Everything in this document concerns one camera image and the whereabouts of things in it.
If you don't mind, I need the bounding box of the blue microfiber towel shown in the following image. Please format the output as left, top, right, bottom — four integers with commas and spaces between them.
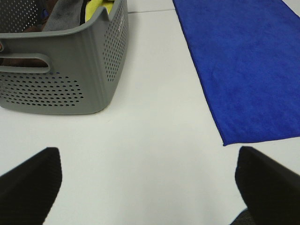
173, 0, 300, 145

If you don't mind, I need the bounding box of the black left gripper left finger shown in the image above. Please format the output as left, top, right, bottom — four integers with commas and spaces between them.
0, 147, 62, 225

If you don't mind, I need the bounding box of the grey towel in basket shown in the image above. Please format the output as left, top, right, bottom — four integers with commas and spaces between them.
42, 0, 84, 31

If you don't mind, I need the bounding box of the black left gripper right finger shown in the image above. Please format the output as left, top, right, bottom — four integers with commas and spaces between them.
235, 146, 300, 225

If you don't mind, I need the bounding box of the brown towel in basket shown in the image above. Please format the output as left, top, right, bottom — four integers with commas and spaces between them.
0, 17, 48, 68

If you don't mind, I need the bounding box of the yellow-green towel in basket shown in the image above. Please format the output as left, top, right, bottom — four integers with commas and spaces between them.
84, 0, 114, 22

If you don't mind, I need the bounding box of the grey perforated laundry basket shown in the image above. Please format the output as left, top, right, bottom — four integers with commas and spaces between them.
0, 0, 128, 115

